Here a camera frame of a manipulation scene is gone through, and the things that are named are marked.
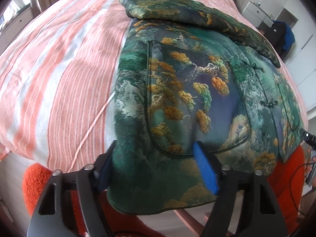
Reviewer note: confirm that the bed with pink striped sheet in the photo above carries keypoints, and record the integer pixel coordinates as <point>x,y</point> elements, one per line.
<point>61,66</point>

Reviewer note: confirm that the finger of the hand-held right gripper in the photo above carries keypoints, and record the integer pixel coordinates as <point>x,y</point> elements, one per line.
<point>307,136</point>

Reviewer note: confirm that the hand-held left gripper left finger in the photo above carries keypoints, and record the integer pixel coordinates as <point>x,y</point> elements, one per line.
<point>105,175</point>

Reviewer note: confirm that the white wardrobe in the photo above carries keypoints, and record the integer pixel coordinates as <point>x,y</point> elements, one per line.
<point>303,29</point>

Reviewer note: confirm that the dark jacket on chair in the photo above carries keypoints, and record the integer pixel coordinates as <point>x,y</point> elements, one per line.
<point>277,37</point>

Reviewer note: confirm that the green printed padded jacket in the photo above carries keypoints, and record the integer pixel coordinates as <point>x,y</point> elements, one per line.
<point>197,79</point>

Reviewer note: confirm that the window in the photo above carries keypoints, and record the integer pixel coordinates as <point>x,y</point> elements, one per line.
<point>14,9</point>

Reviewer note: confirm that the white dresser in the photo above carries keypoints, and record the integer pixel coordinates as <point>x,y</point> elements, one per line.
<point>251,9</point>

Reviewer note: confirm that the blue garment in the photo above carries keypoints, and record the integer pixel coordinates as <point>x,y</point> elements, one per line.
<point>289,37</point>

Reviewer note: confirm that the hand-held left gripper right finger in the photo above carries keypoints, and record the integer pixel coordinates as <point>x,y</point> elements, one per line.
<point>206,170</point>

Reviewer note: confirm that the white window seat cabinet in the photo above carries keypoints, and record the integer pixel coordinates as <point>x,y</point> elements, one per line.
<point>16,32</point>

